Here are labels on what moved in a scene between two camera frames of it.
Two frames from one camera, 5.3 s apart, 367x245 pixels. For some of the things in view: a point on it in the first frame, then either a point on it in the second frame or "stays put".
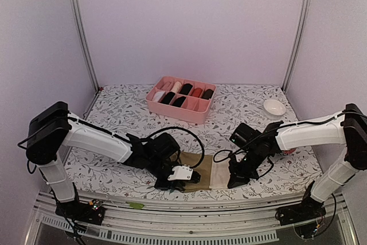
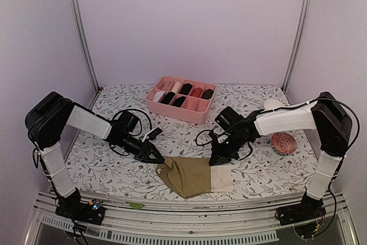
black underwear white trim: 179,101 stays put
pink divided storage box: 182,100 stays put
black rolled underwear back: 186,89 stays put
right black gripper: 238,178 to 218,156
